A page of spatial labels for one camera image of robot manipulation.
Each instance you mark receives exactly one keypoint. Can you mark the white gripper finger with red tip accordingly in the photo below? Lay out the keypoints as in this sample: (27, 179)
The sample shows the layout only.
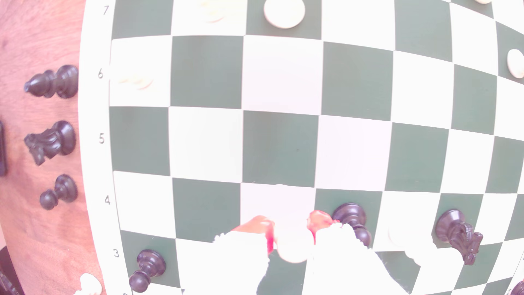
(348, 266)
(237, 262)

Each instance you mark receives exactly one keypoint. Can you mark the white chess pawn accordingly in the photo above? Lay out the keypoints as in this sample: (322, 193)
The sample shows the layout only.
(292, 248)
(284, 12)
(141, 82)
(516, 63)
(90, 284)

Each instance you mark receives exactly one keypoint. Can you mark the black chess pawn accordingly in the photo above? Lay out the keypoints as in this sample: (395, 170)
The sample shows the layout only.
(63, 189)
(149, 264)
(518, 289)
(350, 215)

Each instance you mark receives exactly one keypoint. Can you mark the black chess knight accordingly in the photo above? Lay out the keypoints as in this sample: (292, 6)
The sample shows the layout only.
(57, 141)
(452, 229)

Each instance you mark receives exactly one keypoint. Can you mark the green and white chess mat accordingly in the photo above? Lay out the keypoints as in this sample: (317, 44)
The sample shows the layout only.
(278, 147)

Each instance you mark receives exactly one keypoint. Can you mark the black chess bishop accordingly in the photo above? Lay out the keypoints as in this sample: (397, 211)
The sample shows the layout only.
(61, 82)

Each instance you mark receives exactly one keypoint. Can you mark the white chess bishop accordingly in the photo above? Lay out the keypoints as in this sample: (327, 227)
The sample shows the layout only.
(483, 1)

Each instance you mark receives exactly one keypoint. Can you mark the black ridged object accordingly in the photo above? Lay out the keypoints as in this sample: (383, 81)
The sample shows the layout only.
(7, 274)

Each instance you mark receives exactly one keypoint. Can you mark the dark rectangular object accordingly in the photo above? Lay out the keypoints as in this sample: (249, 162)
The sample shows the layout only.
(2, 149)

